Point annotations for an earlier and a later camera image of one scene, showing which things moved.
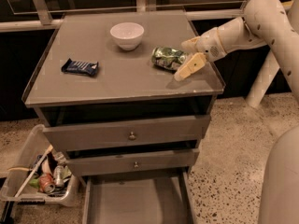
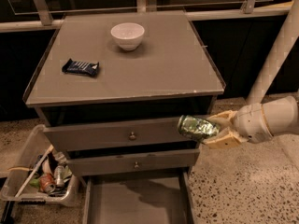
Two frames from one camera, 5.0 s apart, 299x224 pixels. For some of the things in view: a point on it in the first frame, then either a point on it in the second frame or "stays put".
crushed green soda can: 167,58 → 196,128
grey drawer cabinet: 104,86 stays put
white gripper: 209,45 → 249,121
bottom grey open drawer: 138,199 stays put
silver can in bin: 59,175 stays put
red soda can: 47,183 stays put
